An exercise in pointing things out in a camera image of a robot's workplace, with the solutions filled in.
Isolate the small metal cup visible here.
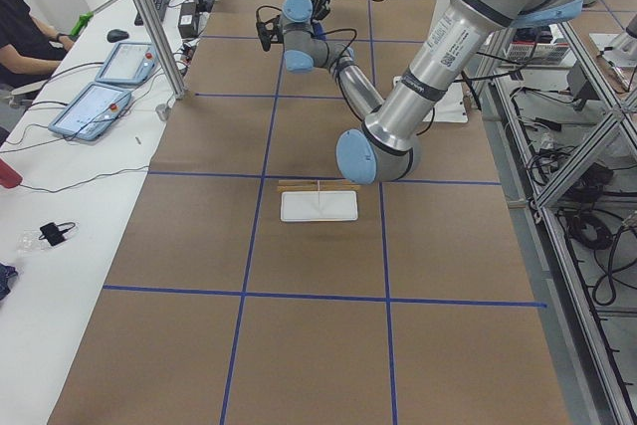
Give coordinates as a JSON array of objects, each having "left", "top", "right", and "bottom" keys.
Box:
[{"left": 155, "top": 105, "right": 170, "bottom": 121}]

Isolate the black computer mouse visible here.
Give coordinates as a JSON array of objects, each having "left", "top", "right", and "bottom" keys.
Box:
[{"left": 106, "top": 29, "right": 129, "bottom": 43}]

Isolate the teach pendant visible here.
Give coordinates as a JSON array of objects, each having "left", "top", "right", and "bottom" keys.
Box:
[
  {"left": 96, "top": 41, "right": 156, "bottom": 86},
  {"left": 48, "top": 82, "right": 131, "bottom": 141}
]

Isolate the teach pendant far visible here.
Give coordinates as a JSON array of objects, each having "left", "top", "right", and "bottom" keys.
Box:
[{"left": 96, "top": 41, "right": 156, "bottom": 86}]

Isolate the aluminium frame post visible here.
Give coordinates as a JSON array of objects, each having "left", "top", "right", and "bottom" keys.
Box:
[{"left": 133, "top": 0, "right": 185, "bottom": 101}]

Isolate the white towel rack with wooden bars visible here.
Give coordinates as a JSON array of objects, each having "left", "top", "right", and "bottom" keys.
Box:
[{"left": 277, "top": 179, "right": 360, "bottom": 223}]

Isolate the seated person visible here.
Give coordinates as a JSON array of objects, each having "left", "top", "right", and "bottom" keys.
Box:
[{"left": 0, "top": 0, "right": 75, "bottom": 88}]

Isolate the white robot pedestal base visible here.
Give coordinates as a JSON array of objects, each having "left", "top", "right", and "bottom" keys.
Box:
[{"left": 386, "top": 76, "right": 468, "bottom": 126}]

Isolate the teach pendant near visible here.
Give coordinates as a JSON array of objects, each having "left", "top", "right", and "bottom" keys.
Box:
[{"left": 48, "top": 82, "right": 131, "bottom": 141}]

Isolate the red cylinder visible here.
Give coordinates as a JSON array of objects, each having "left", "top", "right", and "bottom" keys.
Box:
[{"left": 0, "top": 160, "right": 23, "bottom": 189}]

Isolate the blue towel with grey edge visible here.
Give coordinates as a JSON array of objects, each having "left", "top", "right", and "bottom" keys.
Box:
[{"left": 313, "top": 21, "right": 326, "bottom": 40}]

